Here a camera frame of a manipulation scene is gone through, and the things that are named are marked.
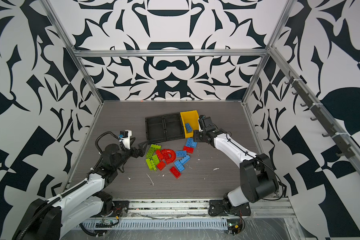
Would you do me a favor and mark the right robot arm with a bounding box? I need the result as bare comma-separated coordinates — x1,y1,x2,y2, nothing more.
193,115,280,210

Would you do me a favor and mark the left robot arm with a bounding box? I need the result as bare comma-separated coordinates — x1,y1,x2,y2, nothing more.
13,130,149,240

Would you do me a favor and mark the green brick upper left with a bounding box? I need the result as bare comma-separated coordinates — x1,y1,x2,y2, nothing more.
146,148,156,159

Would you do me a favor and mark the green brick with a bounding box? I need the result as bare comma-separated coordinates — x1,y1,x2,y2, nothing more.
152,155,161,167
146,159,157,171
146,148,156,159
151,144,162,150

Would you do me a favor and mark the green brick top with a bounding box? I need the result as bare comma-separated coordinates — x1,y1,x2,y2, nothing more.
151,144,162,150

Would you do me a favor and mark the green brick lower left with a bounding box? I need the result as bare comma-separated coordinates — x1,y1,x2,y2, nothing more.
146,159,157,171

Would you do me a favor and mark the green brick middle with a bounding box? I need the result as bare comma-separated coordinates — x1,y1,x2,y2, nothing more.
152,155,161,167

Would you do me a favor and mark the yellow bin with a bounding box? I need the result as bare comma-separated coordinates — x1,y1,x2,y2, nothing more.
180,110,200,139

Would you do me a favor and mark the red long brick on arch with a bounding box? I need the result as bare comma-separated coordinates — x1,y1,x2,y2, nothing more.
161,149,171,161

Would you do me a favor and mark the left black bin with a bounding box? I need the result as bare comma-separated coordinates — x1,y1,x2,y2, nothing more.
145,116,167,144

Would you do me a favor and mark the black bin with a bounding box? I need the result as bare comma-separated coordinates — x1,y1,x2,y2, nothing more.
145,116,167,144
163,113,185,141

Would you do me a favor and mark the right black bin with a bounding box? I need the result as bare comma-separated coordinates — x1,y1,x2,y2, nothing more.
163,113,185,141

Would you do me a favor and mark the red brick front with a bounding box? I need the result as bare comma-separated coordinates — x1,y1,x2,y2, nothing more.
170,167,181,179

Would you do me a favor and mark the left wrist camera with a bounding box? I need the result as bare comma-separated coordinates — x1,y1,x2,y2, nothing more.
119,130,132,150

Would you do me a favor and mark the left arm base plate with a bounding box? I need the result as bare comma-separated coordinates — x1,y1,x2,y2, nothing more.
92,201,130,218

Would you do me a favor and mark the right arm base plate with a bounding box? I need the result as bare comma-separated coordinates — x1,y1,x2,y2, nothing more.
208,199,252,217

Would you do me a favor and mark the aluminium front rail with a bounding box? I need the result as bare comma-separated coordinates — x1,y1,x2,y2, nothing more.
77,197,296,220

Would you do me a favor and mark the white cable duct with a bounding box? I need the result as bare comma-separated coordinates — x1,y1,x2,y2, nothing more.
83,219,229,231

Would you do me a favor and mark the wall hook rail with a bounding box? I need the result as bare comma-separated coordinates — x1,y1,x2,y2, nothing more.
285,74,358,159

